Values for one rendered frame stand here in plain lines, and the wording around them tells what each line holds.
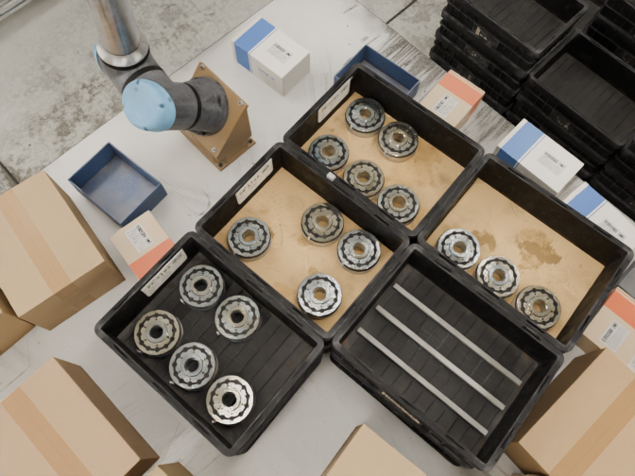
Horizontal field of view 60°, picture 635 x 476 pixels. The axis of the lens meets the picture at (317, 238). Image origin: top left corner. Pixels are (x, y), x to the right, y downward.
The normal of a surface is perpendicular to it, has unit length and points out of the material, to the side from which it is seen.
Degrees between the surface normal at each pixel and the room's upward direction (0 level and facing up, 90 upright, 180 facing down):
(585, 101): 0
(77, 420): 0
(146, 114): 45
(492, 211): 0
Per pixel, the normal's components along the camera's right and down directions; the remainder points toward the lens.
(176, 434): 0.01, -0.35
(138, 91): -0.40, 0.29
